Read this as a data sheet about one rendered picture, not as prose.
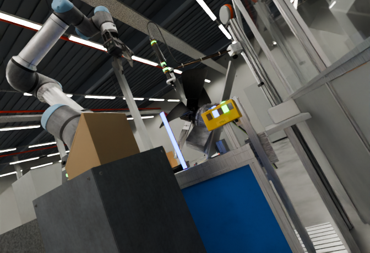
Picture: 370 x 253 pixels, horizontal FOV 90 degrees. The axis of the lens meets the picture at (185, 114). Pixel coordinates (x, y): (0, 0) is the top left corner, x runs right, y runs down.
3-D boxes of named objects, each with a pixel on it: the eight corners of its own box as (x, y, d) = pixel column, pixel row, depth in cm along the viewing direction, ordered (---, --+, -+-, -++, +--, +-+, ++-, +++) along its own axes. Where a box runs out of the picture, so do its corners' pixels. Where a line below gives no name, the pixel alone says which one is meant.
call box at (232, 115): (244, 119, 90) (234, 99, 92) (241, 119, 80) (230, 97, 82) (215, 132, 95) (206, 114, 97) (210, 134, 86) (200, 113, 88)
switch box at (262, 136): (278, 158, 136) (264, 130, 140) (279, 161, 127) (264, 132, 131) (258, 165, 141) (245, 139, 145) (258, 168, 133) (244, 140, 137)
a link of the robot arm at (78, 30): (67, 19, 93) (85, 7, 91) (85, 33, 104) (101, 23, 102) (70, 31, 90) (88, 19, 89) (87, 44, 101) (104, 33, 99)
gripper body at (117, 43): (105, 55, 89) (97, 35, 91) (118, 60, 97) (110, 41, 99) (117, 46, 86) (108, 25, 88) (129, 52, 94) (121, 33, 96)
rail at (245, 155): (257, 159, 84) (249, 142, 86) (257, 160, 81) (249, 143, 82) (118, 211, 115) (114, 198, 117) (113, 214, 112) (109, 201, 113)
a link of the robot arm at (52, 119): (52, 143, 62) (29, 126, 66) (83, 145, 74) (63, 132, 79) (70, 110, 63) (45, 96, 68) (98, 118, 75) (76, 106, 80)
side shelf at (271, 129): (299, 117, 133) (297, 113, 133) (311, 117, 100) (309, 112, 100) (266, 130, 141) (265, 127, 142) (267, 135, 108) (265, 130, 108)
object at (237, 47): (240, 53, 161) (236, 45, 162) (244, 48, 154) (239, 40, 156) (230, 57, 158) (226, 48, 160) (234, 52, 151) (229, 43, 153)
